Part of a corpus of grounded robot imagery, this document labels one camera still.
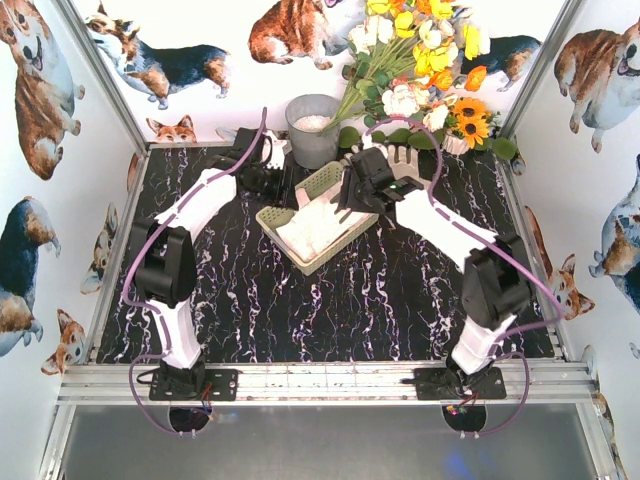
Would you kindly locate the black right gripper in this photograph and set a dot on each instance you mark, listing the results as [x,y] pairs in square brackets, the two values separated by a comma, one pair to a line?
[347,188]

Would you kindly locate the artificial flower bouquet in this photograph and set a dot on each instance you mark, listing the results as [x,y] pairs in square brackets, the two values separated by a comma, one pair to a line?
[424,61]

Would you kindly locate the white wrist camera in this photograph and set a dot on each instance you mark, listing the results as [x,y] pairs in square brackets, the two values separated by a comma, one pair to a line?
[368,143]
[275,151]

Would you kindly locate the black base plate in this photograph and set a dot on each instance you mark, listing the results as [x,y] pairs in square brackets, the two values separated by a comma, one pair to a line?
[445,384]
[196,384]

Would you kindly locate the aluminium front rail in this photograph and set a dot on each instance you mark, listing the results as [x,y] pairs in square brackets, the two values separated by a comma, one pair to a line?
[335,384]

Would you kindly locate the grey metal bucket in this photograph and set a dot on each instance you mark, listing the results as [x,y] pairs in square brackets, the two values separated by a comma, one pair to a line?
[312,133]

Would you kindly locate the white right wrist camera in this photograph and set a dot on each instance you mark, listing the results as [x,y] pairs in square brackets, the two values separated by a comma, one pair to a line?
[368,143]

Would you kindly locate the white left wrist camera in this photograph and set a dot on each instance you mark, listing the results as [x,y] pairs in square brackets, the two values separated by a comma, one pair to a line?
[275,151]

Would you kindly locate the white glove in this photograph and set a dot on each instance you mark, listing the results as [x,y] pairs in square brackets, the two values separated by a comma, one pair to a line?
[316,226]
[404,162]

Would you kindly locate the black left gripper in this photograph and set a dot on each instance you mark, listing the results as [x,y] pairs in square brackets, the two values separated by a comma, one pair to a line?
[282,185]

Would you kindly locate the small white flower pot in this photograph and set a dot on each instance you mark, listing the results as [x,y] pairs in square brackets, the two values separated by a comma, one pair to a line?
[454,144]

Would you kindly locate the striped glove back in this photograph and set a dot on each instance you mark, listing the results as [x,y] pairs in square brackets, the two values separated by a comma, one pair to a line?
[354,150]

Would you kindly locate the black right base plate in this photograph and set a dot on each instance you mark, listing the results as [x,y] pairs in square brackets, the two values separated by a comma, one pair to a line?
[445,384]

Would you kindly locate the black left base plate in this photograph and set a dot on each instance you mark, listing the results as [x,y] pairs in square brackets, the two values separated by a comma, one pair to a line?
[196,384]

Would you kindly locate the pale green storage basket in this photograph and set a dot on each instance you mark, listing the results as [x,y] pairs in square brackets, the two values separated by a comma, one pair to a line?
[270,218]

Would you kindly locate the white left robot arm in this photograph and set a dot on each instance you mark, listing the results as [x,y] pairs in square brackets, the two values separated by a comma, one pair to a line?
[163,273]

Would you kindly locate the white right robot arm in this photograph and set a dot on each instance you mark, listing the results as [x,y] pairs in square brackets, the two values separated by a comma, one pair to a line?
[495,288]

